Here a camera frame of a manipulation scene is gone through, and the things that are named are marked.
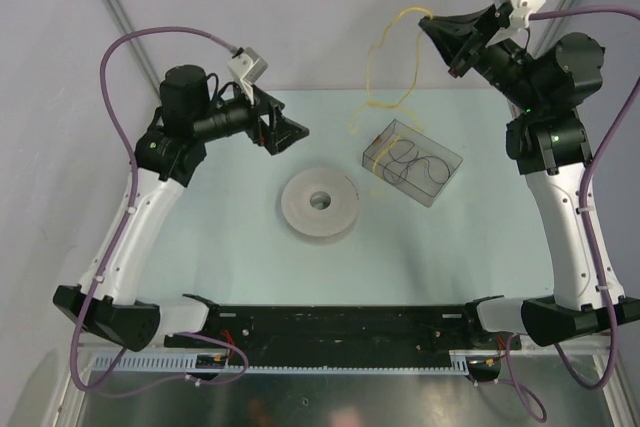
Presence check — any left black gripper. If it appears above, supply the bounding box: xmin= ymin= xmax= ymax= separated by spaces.
xmin=192 ymin=79 xmax=308 ymax=155

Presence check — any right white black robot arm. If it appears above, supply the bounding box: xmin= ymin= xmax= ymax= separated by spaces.
xmin=419 ymin=6 xmax=639 ymax=348

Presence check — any dark purple thin cable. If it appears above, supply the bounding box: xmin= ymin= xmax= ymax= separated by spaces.
xmin=382 ymin=139 xmax=451 ymax=183

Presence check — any clear plastic box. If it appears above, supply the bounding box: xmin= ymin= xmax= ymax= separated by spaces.
xmin=361 ymin=119 xmax=463 ymax=207

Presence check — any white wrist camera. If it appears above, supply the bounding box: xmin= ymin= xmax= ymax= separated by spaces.
xmin=489 ymin=0 xmax=546 ymax=45
xmin=228 ymin=47 xmax=268 ymax=97

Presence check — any left aluminium frame post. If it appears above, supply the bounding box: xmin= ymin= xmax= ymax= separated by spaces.
xmin=101 ymin=0 xmax=160 ymax=97

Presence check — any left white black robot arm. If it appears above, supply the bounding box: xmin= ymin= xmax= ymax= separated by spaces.
xmin=53 ymin=65 xmax=309 ymax=352

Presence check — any white slotted cable duct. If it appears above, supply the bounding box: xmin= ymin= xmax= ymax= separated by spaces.
xmin=115 ymin=352 xmax=469 ymax=376

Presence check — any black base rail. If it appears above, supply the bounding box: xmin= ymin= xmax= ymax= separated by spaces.
xmin=164 ymin=304 xmax=509 ymax=367

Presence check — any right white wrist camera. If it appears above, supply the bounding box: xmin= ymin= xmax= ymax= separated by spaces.
xmin=489 ymin=0 xmax=546 ymax=45

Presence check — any white plastic spool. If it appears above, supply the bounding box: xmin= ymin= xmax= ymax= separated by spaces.
xmin=280 ymin=168 xmax=359 ymax=245

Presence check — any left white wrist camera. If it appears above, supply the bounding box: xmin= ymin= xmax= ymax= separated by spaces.
xmin=228 ymin=47 xmax=268 ymax=97

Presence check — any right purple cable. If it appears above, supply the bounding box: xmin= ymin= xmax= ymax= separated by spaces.
xmin=499 ymin=6 xmax=640 ymax=423

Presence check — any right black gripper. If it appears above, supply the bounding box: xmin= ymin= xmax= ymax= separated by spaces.
xmin=420 ymin=2 xmax=546 ymax=115

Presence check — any yellow cable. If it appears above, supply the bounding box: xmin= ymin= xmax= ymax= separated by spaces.
xmin=348 ymin=7 xmax=434 ymax=198

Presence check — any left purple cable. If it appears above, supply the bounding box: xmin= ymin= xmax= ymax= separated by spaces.
xmin=68 ymin=25 xmax=249 ymax=396

